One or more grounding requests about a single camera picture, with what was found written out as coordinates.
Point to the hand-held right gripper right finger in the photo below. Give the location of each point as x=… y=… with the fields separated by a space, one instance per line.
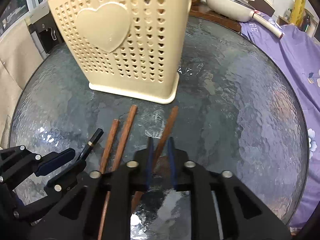
x=172 y=165

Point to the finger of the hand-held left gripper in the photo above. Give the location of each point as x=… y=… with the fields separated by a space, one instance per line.
x=66 y=176
x=56 y=161

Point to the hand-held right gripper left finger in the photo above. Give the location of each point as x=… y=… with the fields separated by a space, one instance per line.
x=149 y=165

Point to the brown wooden chopstick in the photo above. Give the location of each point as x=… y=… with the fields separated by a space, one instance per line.
x=125 y=137
x=110 y=142
x=167 y=130

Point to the black chopstick thin gold band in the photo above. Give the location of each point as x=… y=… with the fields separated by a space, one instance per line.
x=93 y=140

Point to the beige heart-pattern utensil basket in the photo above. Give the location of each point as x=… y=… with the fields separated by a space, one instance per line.
x=150 y=55

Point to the beige cloth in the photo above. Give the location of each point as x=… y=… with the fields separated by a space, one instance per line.
x=15 y=67

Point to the white water dispenser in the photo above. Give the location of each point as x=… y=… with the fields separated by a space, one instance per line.
x=42 y=30

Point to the purple floral cloth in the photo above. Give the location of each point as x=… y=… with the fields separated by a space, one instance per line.
x=295 y=80

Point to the window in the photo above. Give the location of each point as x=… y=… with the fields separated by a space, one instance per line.
x=15 y=5

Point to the cream frying pan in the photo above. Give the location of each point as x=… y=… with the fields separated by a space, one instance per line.
x=225 y=8

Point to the yellow packet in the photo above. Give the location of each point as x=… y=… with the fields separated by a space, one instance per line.
x=298 y=8

